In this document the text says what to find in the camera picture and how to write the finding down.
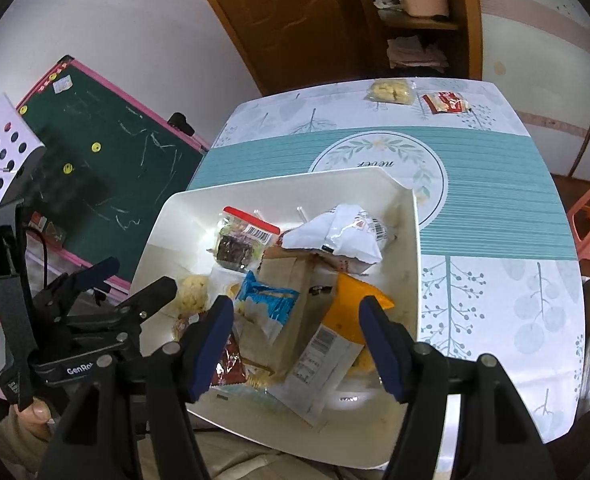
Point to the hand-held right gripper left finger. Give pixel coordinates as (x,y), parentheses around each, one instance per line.
(210,345)

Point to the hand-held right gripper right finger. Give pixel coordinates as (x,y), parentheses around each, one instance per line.
(382,345)

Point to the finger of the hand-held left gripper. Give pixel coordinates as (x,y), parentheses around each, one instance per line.
(95,272)
(150,295)

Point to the orange and white snack packet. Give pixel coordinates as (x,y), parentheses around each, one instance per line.
(325,360)

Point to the white plastic tray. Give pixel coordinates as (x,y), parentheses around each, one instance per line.
(185,220)

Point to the person's left hand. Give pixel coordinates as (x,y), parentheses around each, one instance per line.
(37,412)

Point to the dark red snack packet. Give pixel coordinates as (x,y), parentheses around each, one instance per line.
(227,365)

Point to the clear packet of yellow puffs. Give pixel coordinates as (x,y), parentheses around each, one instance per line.
(192,295)

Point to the small red patterned box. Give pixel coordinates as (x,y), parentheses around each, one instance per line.
(45,226)

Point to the blue snack packet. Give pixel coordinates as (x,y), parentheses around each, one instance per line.
(265,300)

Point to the tan snack packet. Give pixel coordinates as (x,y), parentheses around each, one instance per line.
(287,320)

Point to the red-topped clear packet dark snack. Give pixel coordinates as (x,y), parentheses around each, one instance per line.
(235,250)

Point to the white crumpled snack packet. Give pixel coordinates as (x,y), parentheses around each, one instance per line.
(340,235)

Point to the person's beige clothing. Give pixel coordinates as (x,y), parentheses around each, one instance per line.
(10,452)

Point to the black easel knob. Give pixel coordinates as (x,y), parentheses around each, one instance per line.
(181,122)

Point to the white board with coloured dots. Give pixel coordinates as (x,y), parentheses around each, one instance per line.
(0,125)

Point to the white sticker on chalkboard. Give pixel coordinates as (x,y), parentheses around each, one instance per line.
(62,85)

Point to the printed teal and white tablecloth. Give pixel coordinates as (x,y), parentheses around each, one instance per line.
(500,185)

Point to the red and white snack packet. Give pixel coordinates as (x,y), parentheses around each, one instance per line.
(445,102)

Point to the clear packet of yellow biscuits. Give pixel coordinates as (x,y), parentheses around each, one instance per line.
(389,91)

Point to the stack of papers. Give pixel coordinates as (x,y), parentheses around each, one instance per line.
(415,52)

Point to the brown wooden door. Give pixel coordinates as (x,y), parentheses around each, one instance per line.
(275,20)

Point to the white wardrobe with pink stripe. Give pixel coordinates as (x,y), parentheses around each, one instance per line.
(540,60)

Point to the brown wooden shelf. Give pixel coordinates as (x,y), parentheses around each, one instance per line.
(470,20)

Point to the small clutter on shelf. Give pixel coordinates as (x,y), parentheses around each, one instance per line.
(387,2)

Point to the green chalkboard with pink frame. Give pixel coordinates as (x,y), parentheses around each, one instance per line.
(125,170)

